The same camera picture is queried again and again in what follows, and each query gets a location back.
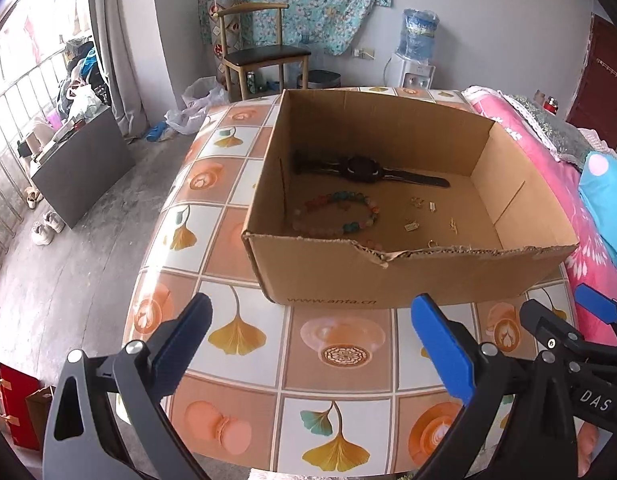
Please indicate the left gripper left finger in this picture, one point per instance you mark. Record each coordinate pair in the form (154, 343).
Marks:
(82, 440)

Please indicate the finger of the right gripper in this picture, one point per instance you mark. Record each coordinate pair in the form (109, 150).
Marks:
(564, 340)
(596, 303)

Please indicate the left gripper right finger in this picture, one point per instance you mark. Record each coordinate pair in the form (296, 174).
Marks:
(513, 418)

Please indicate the rhinestone bar pendant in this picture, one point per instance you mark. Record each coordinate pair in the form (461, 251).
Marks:
(411, 226)

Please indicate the small gold charm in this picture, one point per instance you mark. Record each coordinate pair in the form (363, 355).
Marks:
(417, 202)

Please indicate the pink floral blanket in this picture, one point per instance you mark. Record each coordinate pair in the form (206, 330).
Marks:
(590, 263)

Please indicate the red paper bag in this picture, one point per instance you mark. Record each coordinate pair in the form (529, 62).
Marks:
(14, 398)

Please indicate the light blue pillow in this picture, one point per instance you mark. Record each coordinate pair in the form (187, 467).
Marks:
(598, 190)

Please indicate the patterned tablecloth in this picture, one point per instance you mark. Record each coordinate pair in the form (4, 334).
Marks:
(308, 390)

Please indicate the grey green floral blanket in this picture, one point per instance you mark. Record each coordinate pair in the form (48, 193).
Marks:
(565, 142)

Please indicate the white shoe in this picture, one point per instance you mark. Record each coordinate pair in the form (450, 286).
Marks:
(42, 235)
(54, 221)

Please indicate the dark red door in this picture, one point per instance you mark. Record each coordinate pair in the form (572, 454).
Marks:
(595, 103)

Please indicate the brown cardboard box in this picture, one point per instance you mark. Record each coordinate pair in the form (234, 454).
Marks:
(318, 240)

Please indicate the dark grey cabinet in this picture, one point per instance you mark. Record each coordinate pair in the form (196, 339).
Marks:
(75, 175)

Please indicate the black wristwatch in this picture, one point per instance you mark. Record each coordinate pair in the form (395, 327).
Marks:
(361, 169)

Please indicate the white water dispenser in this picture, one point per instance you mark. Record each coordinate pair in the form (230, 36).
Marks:
(406, 73)

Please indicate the blue water bottle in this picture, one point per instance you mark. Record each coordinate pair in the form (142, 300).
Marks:
(417, 38)

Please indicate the white plastic bag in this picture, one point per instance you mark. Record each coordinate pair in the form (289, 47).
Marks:
(204, 94)

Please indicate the black waste bin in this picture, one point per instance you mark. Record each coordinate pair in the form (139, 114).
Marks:
(323, 79)

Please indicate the wooden chair black seat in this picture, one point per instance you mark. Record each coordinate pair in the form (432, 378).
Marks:
(247, 60)

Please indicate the grey curtain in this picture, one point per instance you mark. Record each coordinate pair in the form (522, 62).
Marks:
(113, 57)

